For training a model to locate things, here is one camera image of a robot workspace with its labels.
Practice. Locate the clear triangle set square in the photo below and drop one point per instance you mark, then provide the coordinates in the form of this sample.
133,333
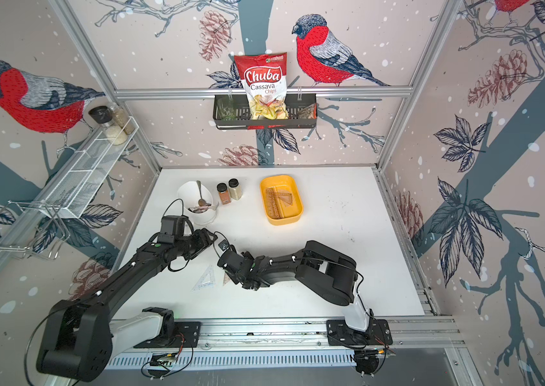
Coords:
207,280

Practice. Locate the pink long stencil ruler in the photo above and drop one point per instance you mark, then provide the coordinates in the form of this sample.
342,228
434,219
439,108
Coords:
271,204

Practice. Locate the spice jar orange powder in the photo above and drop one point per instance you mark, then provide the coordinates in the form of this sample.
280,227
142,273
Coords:
224,193

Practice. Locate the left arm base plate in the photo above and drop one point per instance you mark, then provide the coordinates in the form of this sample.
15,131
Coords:
172,333

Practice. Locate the black lid jar on shelf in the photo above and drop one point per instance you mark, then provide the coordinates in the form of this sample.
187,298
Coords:
102,115

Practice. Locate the glass jar on shelf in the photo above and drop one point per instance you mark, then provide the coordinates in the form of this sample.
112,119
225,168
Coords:
121,118

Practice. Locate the red Chuba chips bag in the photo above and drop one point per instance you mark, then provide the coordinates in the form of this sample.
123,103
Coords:
264,80

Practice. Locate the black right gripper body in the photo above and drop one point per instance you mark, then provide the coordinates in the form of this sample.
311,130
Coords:
245,258

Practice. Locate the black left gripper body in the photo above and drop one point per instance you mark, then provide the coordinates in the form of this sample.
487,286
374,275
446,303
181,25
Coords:
189,245

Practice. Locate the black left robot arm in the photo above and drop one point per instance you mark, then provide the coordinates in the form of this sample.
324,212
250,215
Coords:
77,342

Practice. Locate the metal spoon in bowl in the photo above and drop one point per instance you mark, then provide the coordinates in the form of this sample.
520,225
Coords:
201,201

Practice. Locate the chrome wire rack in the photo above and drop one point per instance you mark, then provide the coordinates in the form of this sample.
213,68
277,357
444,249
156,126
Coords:
32,229

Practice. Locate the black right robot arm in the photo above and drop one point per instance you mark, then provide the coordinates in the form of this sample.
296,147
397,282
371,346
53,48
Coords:
332,275

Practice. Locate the white wire wall shelf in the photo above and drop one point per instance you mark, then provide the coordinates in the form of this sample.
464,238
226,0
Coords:
74,188

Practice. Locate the white bowl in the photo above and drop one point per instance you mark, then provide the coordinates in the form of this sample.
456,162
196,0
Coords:
200,216

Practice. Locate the yellow plastic storage box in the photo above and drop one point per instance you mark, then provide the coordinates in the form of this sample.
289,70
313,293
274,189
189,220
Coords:
289,214

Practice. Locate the black wire wall basket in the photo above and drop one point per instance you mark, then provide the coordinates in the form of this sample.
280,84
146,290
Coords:
297,111

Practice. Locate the spice jar pale powder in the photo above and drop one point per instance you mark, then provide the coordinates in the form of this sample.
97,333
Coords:
235,189

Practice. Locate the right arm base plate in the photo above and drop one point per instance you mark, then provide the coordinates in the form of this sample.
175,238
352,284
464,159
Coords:
378,333

